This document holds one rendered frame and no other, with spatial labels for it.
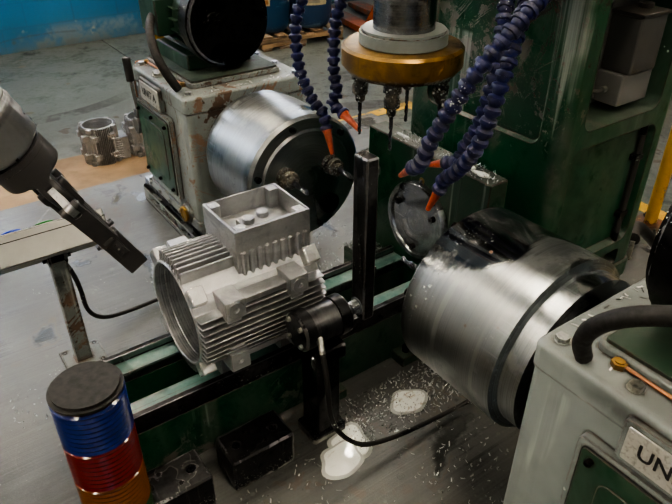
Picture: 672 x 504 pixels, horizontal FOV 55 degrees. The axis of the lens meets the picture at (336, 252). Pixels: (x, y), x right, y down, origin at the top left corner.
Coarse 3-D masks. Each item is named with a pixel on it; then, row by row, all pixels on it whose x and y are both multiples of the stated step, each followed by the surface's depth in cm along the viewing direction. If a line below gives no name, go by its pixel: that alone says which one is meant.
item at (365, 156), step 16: (368, 160) 80; (368, 176) 81; (368, 192) 83; (368, 208) 84; (368, 224) 85; (368, 240) 87; (352, 256) 91; (368, 256) 88; (352, 272) 92; (368, 272) 90; (352, 288) 93; (368, 288) 91; (368, 304) 93
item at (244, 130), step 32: (256, 96) 125; (288, 96) 127; (224, 128) 123; (256, 128) 117; (288, 128) 115; (224, 160) 122; (256, 160) 115; (288, 160) 118; (320, 160) 122; (352, 160) 128; (224, 192) 128; (288, 192) 121; (320, 192) 126; (320, 224) 130
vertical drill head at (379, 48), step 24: (384, 0) 88; (408, 0) 87; (432, 0) 88; (384, 24) 90; (408, 24) 89; (432, 24) 91; (360, 48) 92; (384, 48) 89; (408, 48) 88; (432, 48) 89; (456, 48) 92; (360, 72) 90; (384, 72) 88; (408, 72) 88; (432, 72) 88; (456, 72) 91; (360, 96) 98; (408, 96) 105; (360, 120) 101
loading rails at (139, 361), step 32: (384, 256) 122; (384, 288) 122; (384, 320) 110; (128, 352) 98; (160, 352) 100; (256, 352) 100; (288, 352) 99; (352, 352) 109; (384, 352) 114; (128, 384) 97; (160, 384) 101; (192, 384) 94; (224, 384) 94; (256, 384) 98; (288, 384) 103; (160, 416) 90; (192, 416) 93; (224, 416) 97; (256, 416) 102; (160, 448) 92; (192, 448) 96
